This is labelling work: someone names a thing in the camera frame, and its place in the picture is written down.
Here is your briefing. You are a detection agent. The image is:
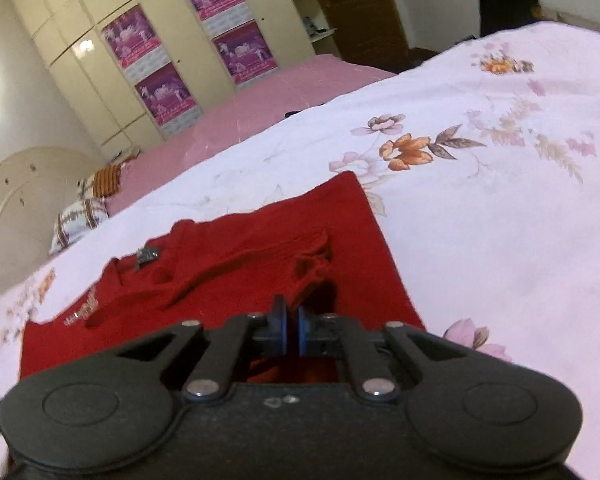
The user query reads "red embellished sweater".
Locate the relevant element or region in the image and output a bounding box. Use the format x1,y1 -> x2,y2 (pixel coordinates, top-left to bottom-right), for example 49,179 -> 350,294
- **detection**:
20,172 -> 424,377

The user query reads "white patterned pillow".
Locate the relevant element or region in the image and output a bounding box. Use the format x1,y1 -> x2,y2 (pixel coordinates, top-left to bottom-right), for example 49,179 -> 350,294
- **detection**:
50,198 -> 109,256

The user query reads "cream arched headboard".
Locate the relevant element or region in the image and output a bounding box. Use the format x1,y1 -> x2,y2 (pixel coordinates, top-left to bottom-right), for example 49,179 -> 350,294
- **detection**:
0,146 -> 104,296

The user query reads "orange striped pillow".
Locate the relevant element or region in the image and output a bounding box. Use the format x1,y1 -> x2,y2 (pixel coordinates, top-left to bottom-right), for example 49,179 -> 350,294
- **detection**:
76,156 -> 135,200

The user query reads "floral pink quilt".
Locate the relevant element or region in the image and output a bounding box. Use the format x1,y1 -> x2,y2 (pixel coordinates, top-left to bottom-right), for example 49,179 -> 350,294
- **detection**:
0,23 -> 600,479

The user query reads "lower left purple poster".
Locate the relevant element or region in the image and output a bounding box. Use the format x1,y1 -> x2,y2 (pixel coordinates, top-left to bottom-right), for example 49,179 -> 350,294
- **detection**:
135,63 -> 202,138

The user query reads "pink bed sheet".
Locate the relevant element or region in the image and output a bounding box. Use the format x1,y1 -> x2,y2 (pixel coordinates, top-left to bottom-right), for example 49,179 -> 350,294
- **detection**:
106,54 -> 392,216

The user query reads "cream wardrobe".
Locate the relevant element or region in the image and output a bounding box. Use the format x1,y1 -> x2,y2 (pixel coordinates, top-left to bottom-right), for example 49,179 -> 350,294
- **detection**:
12,0 -> 335,158

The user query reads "upper left purple poster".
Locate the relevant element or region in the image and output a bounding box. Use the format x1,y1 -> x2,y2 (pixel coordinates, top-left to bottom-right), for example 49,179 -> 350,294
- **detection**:
102,4 -> 171,84

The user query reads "wooden furniture at right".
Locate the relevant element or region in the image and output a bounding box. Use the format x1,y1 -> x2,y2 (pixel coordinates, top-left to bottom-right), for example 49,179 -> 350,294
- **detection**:
532,6 -> 600,33

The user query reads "lower right purple poster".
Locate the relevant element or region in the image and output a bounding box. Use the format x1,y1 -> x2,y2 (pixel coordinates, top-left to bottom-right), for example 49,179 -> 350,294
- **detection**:
212,21 -> 278,87

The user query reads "black chair with garment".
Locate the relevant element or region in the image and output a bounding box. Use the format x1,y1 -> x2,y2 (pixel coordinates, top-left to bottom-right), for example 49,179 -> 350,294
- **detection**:
478,0 -> 542,37

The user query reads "brown wooden door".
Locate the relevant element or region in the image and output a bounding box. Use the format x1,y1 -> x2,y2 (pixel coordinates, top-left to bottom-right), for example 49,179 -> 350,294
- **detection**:
318,0 -> 410,74

